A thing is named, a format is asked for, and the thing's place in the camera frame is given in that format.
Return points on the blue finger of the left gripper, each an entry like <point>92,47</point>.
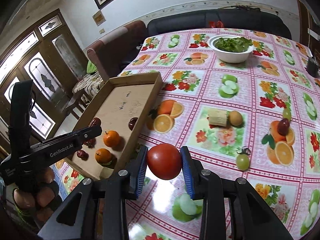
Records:
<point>50,151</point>

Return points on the pale sugarcane piece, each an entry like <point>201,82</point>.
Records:
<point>217,117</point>

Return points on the tan round longan fruit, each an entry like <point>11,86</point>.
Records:
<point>235,118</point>

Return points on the shallow cardboard box tray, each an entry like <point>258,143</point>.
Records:
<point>119,100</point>

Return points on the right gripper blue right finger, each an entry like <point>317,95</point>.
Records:
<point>251,217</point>

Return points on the black cup with utensils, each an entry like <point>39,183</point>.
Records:
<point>312,67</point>

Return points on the dark red jujube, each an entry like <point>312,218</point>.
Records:
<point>82,154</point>

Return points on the person's left hand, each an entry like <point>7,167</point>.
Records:
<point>38,196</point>

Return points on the red tomato with stem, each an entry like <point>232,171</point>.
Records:
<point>90,143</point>

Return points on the floral patterned seat cover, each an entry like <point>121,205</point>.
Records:
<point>91,83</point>

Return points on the dark purple plum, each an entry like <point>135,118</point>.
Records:
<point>132,123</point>

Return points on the small orange mandarin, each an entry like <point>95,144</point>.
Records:
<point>111,138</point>

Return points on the green grape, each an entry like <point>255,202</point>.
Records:
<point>286,114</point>

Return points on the dark wooden stool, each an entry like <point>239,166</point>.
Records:
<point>79,100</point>

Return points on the dark red plum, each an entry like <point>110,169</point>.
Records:
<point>283,126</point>

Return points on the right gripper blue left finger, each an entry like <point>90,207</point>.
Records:
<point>76,217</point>

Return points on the dried red jujube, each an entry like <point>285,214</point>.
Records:
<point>95,122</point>

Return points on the brown fabric armchair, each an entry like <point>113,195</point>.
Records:
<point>108,52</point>

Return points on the red object on sofa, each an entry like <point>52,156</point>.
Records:
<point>217,24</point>

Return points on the white bowl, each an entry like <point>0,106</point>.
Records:
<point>229,57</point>

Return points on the green tomato with stem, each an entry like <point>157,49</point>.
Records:
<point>242,160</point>

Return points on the floral fruit print tablecloth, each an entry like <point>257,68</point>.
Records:
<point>284,170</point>

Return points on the green cushion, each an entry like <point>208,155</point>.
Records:
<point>91,68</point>

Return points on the small yellow wall plaque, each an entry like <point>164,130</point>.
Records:
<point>98,18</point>

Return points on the wooden glass panel door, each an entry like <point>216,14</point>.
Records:
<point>46,53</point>

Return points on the green leafy vegetables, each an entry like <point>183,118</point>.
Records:
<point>234,45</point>

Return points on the orange mandarin with leaf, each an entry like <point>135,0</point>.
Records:
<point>103,156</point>

